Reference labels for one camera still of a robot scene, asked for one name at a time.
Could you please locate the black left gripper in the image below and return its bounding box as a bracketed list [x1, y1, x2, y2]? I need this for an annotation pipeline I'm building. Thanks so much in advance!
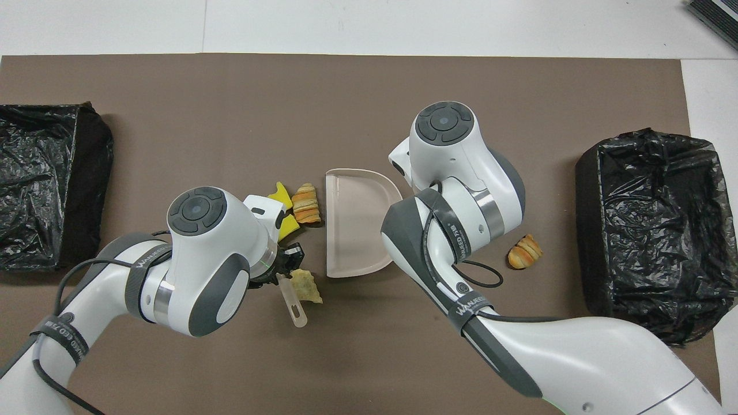
[251, 243, 305, 284]

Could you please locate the long striped croissant piece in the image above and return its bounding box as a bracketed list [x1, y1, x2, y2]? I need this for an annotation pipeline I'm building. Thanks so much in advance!
[291, 183, 321, 224]

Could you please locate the pale torn bread piece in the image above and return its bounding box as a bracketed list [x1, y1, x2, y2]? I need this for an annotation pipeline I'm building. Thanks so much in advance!
[288, 269, 323, 304]

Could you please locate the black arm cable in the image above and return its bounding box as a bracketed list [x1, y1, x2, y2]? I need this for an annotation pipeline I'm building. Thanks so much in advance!
[423, 183, 563, 323]
[32, 231, 174, 415]

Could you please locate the brown table mat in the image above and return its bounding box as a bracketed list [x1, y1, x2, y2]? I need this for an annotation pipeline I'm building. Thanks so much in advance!
[0, 54, 724, 415]

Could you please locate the beige hand brush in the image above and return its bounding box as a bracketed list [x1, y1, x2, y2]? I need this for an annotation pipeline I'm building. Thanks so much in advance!
[276, 272, 308, 328]

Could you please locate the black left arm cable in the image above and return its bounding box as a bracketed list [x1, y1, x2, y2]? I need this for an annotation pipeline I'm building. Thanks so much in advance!
[32, 231, 174, 415]

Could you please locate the grey ribbed box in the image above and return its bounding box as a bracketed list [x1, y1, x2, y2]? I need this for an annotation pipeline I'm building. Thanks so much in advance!
[686, 0, 738, 51]

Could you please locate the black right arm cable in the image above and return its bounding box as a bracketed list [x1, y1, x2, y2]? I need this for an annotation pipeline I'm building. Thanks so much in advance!
[423, 183, 563, 323]

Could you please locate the black bag-lined bin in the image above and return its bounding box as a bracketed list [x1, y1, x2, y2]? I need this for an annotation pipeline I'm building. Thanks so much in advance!
[0, 103, 114, 273]
[575, 128, 738, 346]

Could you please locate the beige plastic dustpan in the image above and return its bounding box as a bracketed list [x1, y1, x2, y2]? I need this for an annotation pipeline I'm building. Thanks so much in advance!
[325, 168, 403, 278]

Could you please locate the small striped croissant piece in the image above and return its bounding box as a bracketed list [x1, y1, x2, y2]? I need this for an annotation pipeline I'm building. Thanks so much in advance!
[507, 233, 544, 270]

